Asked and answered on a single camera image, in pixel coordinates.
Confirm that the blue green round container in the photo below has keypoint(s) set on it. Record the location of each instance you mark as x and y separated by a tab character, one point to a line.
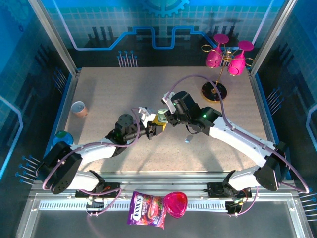
62	138

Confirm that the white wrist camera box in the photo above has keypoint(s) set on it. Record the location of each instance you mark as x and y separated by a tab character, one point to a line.
146	112
167	100

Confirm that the brown cup with blue lid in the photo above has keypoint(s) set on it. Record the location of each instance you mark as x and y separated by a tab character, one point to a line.
79	109

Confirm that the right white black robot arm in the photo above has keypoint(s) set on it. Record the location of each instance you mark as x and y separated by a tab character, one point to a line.
242	138

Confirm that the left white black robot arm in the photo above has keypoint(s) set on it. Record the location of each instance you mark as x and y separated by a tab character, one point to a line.
94	151

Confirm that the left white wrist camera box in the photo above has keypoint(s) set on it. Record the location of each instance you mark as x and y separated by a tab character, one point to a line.
146	112

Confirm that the pink heart-shaped bowl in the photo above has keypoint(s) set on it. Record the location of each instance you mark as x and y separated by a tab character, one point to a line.
175	204

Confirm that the purple Fox's candy bag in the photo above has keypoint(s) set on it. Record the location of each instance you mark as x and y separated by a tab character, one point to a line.
141	208

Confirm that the aluminium frame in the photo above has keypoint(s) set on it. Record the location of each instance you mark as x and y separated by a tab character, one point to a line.
161	178

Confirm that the pink wine glass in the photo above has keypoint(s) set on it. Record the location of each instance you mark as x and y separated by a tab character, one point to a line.
213	59
236	65

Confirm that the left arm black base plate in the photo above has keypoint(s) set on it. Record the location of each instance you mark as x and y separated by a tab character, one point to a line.
109	186

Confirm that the small black electronics box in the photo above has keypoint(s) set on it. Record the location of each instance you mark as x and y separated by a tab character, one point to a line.
95	205
232	207

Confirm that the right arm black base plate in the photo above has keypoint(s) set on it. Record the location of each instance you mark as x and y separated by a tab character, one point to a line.
215	191

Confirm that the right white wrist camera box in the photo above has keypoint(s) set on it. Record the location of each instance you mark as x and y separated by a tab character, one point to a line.
167	100

